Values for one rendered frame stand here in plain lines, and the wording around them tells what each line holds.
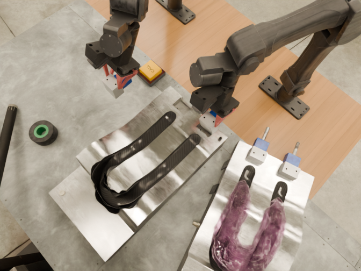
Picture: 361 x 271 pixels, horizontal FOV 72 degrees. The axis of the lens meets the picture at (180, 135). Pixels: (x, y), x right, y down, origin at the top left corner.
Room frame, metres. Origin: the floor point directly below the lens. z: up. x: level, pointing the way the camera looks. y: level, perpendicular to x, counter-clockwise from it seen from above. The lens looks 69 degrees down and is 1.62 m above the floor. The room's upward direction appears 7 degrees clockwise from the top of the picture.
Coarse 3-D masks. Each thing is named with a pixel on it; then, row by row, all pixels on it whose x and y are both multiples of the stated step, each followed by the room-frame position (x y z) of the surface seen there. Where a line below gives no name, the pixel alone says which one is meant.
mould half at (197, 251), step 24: (240, 144) 0.29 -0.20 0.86; (240, 168) 0.20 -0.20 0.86; (264, 168) 0.21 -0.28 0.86; (216, 192) 0.11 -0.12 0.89; (264, 192) 0.14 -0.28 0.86; (288, 192) 0.15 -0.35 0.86; (216, 216) 0.05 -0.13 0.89; (288, 216) 0.07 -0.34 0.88; (192, 240) -0.02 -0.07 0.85; (240, 240) -0.01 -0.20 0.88; (288, 240) 0.01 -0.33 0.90; (192, 264) -0.08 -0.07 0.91; (288, 264) -0.05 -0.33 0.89
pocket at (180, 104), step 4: (180, 100) 0.41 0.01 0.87; (172, 104) 0.38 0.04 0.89; (176, 104) 0.40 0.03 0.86; (180, 104) 0.40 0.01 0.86; (184, 104) 0.40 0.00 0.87; (188, 104) 0.40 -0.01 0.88; (176, 108) 0.38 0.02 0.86; (180, 108) 0.38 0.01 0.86; (184, 108) 0.39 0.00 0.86; (188, 108) 0.39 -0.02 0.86; (184, 112) 0.37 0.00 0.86
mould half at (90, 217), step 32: (160, 96) 0.41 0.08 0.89; (128, 128) 0.28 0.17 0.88; (192, 128) 0.31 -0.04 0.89; (96, 160) 0.16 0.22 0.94; (128, 160) 0.17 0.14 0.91; (160, 160) 0.19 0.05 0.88; (192, 160) 0.20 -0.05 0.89; (160, 192) 0.09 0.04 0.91; (96, 224) -0.01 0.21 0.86; (128, 224) 0.00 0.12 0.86
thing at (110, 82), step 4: (108, 76) 0.41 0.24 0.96; (112, 76) 0.41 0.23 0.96; (116, 76) 0.42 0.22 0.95; (104, 80) 0.40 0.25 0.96; (108, 80) 0.40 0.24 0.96; (112, 80) 0.40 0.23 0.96; (116, 80) 0.40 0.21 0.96; (104, 84) 0.39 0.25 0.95; (108, 84) 0.39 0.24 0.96; (112, 84) 0.39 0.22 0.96; (116, 84) 0.39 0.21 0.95; (128, 84) 0.42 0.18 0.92; (108, 88) 0.38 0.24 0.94; (112, 88) 0.37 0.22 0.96; (116, 88) 0.38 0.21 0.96; (112, 92) 0.37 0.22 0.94; (116, 92) 0.37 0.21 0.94; (120, 92) 0.38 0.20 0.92; (116, 96) 0.37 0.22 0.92
